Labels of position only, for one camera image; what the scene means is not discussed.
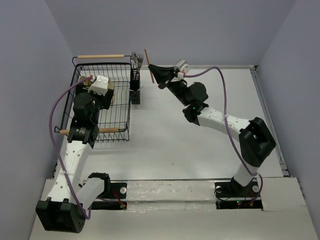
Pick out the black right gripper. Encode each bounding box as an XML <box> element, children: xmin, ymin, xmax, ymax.
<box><xmin>149</xmin><ymin>62</ymin><xmax>191</xmax><ymax>107</ymax></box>

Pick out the black fork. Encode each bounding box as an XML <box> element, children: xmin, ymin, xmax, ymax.
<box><xmin>136</xmin><ymin>54</ymin><xmax>144</xmax><ymax>71</ymax></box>

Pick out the all silver fork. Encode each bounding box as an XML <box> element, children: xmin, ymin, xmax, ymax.
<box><xmin>130</xmin><ymin>51</ymin><xmax>138</xmax><ymax>69</ymax></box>

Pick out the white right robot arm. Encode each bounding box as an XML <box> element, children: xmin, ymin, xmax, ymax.
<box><xmin>148</xmin><ymin>63</ymin><xmax>276</xmax><ymax>196</ymax></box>

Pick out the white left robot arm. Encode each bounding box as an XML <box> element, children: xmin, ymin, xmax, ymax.
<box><xmin>35</xmin><ymin>91</ymin><xmax>111</xmax><ymax>233</ymax></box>

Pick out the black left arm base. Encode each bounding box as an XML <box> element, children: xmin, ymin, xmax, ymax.
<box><xmin>91</xmin><ymin>182</ymin><xmax>128</xmax><ymax>211</ymax></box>

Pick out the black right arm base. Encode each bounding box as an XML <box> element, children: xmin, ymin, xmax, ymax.
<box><xmin>214</xmin><ymin>179</ymin><xmax>263</xmax><ymax>210</ymax></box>

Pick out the black perforated utensil caddy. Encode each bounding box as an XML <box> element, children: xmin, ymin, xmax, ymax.
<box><xmin>129</xmin><ymin>67</ymin><xmax>141</xmax><ymax>105</ymax></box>

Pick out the cream plate with red mark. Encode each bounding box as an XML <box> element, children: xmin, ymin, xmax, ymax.
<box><xmin>109</xmin><ymin>84</ymin><xmax>115</xmax><ymax>104</ymax></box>

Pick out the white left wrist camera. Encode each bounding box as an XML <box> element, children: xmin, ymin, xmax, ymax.
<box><xmin>88</xmin><ymin>75</ymin><xmax>110</xmax><ymax>96</ymax></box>

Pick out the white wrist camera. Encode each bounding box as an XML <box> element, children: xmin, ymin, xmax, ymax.
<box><xmin>173</xmin><ymin>59</ymin><xmax>190</xmax><ymax>78</ymax></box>
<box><xmin>88</xmin><ymin>75</ymin><xmax>110</xmax><ymax>96</ymax></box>

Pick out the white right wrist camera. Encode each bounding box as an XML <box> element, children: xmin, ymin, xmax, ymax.
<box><xmin>173</xmin><ymin>59</ymin><xmax>190</xmax><ymax>78</ymax></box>

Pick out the black wire dish rack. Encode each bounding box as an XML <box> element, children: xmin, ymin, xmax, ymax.
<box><xmin>53</xmin><ymin>59</ymin><xmax>132</xmax><ymax>143</ymax></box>

